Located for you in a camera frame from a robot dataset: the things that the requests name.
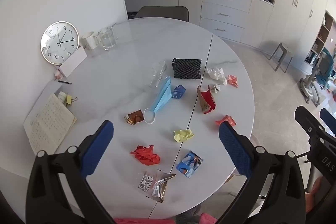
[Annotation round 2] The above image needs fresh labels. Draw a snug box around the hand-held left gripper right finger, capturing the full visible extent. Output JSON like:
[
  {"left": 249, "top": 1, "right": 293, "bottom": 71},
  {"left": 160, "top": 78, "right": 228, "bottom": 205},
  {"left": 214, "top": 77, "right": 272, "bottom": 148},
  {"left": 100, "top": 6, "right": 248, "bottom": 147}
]
[{"left": 218, "top": 121, "right": 307, "bottom": 224}]

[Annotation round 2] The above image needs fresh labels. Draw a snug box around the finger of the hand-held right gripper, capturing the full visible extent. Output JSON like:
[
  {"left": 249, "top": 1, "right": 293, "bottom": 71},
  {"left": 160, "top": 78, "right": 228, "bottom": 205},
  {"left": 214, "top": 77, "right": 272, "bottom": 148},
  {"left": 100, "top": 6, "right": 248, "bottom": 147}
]
[
  {"left": 294, "top": 106, "right": 327, "bottom": 139},
  {"left": 320, "top": 108, "right": 336, "bottom": 138}
]

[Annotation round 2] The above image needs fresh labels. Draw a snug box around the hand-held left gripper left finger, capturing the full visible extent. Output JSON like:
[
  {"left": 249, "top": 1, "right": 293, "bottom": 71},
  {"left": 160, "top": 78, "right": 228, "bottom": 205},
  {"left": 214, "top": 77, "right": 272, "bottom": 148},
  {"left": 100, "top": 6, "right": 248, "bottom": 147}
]
[{"left": 25, "top": 120, "right": 116, "bottom": 224}]

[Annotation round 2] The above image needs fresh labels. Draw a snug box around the orange snack wrapper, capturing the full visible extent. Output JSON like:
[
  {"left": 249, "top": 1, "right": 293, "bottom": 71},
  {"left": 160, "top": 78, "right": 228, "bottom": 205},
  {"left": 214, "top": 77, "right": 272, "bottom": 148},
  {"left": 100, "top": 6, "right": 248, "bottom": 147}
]
[{"left": 215, "top": 114, "right": 237, "bottom": 127}]

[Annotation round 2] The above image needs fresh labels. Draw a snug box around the blue picture packet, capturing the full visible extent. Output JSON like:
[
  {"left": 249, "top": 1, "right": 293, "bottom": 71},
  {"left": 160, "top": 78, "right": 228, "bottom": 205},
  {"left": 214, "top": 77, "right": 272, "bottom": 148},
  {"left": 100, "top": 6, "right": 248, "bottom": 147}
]
[{"left": 175, "top": 151, "right": 203, "bottom": 177}]

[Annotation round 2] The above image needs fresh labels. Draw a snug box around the red paper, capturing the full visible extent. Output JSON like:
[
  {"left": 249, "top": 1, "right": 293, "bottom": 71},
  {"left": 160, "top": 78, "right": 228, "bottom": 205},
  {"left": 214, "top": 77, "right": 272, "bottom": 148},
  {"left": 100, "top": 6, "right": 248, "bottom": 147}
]
[{"left": 131, "top": 145, "right": 160, "bottom": 166}]

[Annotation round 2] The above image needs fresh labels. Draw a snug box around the brown foil wrapper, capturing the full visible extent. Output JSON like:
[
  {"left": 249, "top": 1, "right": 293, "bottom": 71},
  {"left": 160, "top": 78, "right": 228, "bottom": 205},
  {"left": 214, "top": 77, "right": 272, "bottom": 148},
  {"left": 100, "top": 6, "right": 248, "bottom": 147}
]
[{"left": 124, "top": 109, "right": 145, "bottom": 125}]

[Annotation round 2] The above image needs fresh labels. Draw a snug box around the yellow paper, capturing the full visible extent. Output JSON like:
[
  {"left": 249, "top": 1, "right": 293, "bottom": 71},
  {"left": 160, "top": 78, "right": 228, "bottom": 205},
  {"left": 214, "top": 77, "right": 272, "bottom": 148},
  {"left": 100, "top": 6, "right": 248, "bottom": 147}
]
[{"left": 173, "top": 129, "right": 195, "bottom": 143}]

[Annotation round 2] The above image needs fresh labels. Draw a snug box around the torn red snack bag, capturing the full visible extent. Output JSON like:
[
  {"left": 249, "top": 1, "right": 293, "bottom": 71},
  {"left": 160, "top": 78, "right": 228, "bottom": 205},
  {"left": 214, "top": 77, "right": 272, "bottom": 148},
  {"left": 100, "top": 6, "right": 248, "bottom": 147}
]
[{"left": 197, "top": 85, "right": 217, "bottom": 115}]

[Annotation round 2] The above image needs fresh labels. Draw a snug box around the clear labelled wrapper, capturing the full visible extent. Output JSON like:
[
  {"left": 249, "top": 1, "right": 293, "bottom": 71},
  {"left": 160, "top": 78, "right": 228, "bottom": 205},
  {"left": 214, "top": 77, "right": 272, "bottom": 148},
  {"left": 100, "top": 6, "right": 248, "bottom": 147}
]
[{"left": 136, "top": 170, "right": 163, "bottom": 198}]

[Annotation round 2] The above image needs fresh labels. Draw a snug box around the pink paper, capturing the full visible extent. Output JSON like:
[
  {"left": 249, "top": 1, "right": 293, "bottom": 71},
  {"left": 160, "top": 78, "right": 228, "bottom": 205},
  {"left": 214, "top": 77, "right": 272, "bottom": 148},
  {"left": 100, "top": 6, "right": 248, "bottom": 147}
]
[{"left": 227, "top": 75, "right": 239, "bottom": 88}]

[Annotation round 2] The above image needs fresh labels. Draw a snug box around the silver brown wrapper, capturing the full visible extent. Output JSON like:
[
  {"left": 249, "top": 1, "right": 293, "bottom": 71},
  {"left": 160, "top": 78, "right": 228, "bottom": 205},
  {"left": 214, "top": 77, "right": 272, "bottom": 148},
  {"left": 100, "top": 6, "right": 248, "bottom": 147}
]
[{"left": 150, "top": 172, "right": 176, "bottom": 203}]

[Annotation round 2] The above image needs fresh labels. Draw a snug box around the white tissue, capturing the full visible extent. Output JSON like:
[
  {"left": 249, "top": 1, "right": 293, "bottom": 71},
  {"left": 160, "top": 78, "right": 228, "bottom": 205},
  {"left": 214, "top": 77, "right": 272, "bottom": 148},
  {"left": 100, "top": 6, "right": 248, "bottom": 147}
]
[{"left": 206, "top": 67, "right": 228, "bottom": 86}]

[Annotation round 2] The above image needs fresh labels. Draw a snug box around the blue face mask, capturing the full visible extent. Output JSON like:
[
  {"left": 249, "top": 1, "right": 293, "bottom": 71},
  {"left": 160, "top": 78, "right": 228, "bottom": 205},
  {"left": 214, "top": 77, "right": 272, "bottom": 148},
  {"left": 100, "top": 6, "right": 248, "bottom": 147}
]
[{"left": 143, "top": 76, "right": 172, "bottom": 125}]

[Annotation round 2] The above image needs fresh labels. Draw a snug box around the blue wrapper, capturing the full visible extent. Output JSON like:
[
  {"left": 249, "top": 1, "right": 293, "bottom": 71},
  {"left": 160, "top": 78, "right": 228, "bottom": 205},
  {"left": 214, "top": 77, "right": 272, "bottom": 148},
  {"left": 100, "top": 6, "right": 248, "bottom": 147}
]
[{"left": 171, "top": 85, "right": 186, "bottom": 100}]

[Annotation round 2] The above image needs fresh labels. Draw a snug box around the black foam net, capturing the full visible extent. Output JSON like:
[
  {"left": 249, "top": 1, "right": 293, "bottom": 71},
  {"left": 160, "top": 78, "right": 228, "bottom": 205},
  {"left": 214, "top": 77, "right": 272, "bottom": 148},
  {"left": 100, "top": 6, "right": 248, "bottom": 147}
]
[{"left": 172, "top": 58, "right": 202, "bottom": 80}]

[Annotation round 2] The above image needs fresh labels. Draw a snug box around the clear plastic bottle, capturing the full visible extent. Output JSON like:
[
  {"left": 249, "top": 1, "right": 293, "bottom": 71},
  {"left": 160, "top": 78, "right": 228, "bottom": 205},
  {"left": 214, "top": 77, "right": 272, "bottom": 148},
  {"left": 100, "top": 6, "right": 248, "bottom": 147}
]
[{"left": 149, "top": 61, "right": 168, "bottom": 89}]

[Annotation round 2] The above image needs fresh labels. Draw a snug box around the person's right forearm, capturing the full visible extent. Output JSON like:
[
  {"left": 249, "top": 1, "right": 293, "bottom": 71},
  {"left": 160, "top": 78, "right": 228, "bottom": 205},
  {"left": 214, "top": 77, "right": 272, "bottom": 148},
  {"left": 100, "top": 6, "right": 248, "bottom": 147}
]
[{"left": 306, "top": 176, "right": 324, "bottom": 214}]

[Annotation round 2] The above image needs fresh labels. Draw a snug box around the teal high chair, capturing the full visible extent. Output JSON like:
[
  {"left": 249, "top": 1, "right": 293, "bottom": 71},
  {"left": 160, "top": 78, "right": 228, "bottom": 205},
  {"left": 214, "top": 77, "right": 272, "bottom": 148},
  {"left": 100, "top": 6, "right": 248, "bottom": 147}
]
[{"left": 298, "top": 47, "right": 336, "bottom": 105}]

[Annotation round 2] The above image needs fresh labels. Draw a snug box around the open cream notebook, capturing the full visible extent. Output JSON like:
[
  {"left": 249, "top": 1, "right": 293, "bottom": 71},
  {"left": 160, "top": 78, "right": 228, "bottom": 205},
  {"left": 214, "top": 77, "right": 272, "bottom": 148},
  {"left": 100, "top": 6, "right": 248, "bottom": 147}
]
[{"left": 23, "top": 93, "right": 78, "bottom": 156}]

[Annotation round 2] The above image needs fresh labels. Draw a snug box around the yellow binder clip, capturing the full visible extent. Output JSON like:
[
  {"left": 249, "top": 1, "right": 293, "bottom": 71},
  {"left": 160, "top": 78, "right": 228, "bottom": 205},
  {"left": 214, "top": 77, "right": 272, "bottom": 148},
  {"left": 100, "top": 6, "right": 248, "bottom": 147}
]
[{"left": 65, "top": 95, "right": 79, "bottom": 106}]

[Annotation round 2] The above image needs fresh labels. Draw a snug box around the white paper sheet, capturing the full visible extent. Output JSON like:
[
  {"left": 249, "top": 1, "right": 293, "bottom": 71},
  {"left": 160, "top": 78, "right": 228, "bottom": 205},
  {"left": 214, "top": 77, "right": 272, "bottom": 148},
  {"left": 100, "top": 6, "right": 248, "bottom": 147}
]
[{"left": 26, "top": 80, "right": 63, "bottom": 119}]

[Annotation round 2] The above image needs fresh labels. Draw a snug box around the grey stool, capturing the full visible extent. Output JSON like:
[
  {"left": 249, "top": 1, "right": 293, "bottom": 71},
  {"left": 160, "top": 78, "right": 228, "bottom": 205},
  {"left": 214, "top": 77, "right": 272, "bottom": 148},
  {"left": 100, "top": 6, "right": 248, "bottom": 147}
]
[{"left": 269, "top": 42, "right": 294, "bottom": 72}]

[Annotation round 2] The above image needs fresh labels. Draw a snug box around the open wooden bookshelf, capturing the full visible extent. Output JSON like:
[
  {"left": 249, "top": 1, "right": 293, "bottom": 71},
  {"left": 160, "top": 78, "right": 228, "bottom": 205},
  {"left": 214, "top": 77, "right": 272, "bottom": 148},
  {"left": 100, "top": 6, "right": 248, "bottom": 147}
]
[{"left": 304, "top": 10, "right": 336, "bottom": 75}]

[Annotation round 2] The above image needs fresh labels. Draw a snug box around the white card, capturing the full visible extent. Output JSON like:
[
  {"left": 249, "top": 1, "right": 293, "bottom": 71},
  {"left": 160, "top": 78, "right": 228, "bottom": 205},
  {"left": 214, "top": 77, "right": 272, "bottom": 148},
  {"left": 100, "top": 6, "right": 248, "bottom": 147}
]
[{"left": 60, "top": 48, "right": 88, "bottom": 78}]

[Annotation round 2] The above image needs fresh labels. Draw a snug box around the white mug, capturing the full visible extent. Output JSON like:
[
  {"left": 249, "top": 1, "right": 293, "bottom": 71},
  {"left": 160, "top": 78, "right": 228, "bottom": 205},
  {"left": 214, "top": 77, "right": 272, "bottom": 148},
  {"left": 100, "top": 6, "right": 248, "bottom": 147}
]
[{"left": 81, "top": 31, "right": 101, "bottom": 51}]

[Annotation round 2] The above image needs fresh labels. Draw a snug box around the clear glass pitcher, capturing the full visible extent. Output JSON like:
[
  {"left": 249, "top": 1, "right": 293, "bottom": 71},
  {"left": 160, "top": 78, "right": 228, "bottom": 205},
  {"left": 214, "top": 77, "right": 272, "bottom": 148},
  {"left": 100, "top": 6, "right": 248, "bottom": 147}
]
[{"left": 98, "top": 26, "right": 118, "bottom": 51}]

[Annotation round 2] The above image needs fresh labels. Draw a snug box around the grey dining chair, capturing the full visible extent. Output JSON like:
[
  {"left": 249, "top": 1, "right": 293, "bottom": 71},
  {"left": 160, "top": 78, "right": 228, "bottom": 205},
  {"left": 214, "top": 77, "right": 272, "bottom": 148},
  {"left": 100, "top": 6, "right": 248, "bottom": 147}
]
[{"left": 135, "top": 6, "right": 189, "bottom": 22}]

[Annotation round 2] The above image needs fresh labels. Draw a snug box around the round white wall clock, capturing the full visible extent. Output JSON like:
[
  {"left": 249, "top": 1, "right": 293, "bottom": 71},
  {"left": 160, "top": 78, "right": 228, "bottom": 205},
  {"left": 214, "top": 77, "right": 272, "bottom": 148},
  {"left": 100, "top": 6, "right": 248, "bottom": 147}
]
[{"left": 40, "top": 21, "right": 80, "bottom": 65}]

